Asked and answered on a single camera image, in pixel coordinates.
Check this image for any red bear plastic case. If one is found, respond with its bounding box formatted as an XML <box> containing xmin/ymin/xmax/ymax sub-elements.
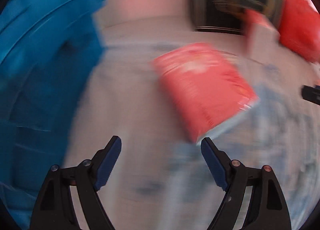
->
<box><xmin>278</xmin><ymin>0</ymin><xmax>319</xmax><ymax>63</ymax></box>

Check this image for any pink tissue pack upright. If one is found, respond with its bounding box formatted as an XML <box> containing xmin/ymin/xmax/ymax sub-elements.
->
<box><xmin>244</xmin><ymin>9</ymin><xmax>279</xmax><ymax>64</ymax></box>

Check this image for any red tissue pack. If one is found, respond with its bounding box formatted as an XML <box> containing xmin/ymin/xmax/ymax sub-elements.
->
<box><xmin>152</xmin><ymin>43</ymin><xmax>259</xmax><ymax>144</ymax></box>

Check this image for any blue fabric storage bin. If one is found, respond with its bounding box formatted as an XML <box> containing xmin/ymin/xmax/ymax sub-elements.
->
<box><xmin>1</xmin><ymin>0</ymin><xmax>106</xmax><ymax>229</ymax></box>

